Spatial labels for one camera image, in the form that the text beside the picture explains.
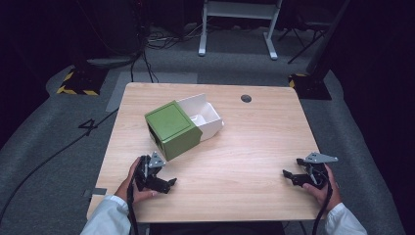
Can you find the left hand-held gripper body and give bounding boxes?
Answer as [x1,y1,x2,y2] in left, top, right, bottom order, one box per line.
[134,151,166,192]

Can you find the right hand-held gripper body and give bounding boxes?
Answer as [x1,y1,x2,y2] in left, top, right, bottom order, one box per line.
[301,152,340,191]

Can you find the person's left hand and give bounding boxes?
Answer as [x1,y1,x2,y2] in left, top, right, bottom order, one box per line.
[114,157,161,205]

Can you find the person's right hand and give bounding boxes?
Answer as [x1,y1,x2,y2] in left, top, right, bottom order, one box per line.
[301,164,343,212]

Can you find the green drawer cabinet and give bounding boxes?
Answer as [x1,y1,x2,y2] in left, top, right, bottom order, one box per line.
[144,100,204,162]

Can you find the grey tape strip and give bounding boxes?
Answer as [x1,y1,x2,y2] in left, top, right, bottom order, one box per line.
[82,187,108,198]

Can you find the white drawer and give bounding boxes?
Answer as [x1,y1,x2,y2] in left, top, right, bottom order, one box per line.
[176,93,225,142]

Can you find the black base with hazard stripes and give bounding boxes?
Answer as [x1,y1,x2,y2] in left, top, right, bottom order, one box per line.
[288,72,333,101]
[56,67,109,97]

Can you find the black tripod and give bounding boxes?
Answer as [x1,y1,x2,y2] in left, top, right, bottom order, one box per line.
[277,19,331,65]

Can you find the grey slanted pole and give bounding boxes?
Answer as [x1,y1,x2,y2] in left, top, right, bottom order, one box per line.
[305,0,351,76]

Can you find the white metal stand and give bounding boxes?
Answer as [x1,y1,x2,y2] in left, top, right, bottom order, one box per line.
[198,0,284,61]

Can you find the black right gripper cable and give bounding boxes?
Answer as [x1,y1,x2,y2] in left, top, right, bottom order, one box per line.
[311,164,333,235]

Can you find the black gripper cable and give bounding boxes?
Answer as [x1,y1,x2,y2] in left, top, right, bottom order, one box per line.
[126,157,148,235]
[311,164,333,235]

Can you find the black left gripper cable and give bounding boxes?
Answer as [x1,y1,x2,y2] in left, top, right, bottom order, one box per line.
[126,157,148,235]

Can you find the long black floor cable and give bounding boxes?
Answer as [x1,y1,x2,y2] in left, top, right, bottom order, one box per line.
[0,108,119,226]

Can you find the bundle of floor cables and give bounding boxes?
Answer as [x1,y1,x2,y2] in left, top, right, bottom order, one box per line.
[130,19,213,84]

